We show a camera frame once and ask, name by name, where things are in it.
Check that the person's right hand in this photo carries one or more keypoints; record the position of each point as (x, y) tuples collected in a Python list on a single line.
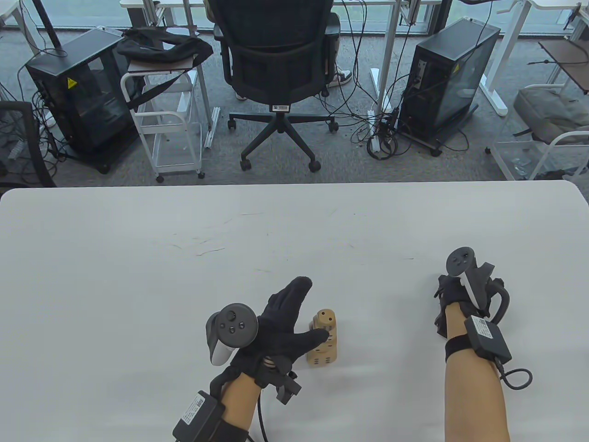
[(448, 292)]

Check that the person's left hand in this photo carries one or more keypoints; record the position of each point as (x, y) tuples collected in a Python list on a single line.
[(280, 322)]

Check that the small wooden die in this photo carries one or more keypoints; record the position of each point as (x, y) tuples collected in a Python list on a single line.
[(326, 316)]

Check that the largest wooden die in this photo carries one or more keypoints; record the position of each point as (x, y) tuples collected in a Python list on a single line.
[(322, 360)]

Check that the large wooden die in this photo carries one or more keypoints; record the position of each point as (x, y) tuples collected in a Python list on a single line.
[(334, 343)]

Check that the person's left forearm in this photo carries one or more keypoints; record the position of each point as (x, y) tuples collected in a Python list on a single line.
[(239, 405)]

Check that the person's right forearm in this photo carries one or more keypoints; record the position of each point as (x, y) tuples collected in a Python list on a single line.
[(474, 400)]

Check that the grey tracking controller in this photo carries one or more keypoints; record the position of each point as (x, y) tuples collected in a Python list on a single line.
[(234, 324), (460, 260)]

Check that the black labelled sensor box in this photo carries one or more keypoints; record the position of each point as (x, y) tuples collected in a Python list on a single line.
[(198, 414), (487, 338)]

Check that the white power strip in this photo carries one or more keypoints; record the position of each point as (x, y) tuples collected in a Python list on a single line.
[(375, 143)]

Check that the white metal cart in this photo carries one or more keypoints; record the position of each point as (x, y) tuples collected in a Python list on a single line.
[(563, 138), (147, 133)]

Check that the grey cushion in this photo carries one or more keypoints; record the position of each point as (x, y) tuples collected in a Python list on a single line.
[(547, 110)]

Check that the black computer tower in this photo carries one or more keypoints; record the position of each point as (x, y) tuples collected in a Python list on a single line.
[(451, 78), (83, 106)]

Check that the brown wooden shelf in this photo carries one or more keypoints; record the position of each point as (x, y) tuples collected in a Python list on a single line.
[(568, 57)]

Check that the black office chair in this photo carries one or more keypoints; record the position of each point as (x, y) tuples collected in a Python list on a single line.
[(276, 55)]

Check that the brown wooden board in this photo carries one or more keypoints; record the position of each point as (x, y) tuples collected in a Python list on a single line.
[(152, 66)]

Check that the black bag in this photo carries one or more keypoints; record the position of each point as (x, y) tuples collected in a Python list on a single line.
[(156, 46)]

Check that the black mesh chair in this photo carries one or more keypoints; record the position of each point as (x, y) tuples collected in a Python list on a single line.
[(27, 138)]

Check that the black pole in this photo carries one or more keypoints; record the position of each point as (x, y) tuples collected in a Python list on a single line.
[(46, 23)]

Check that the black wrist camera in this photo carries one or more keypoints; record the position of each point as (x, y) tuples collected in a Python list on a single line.
[(283, 386)]

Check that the white metal rail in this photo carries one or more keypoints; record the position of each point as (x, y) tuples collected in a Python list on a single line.
[(212, 126)]

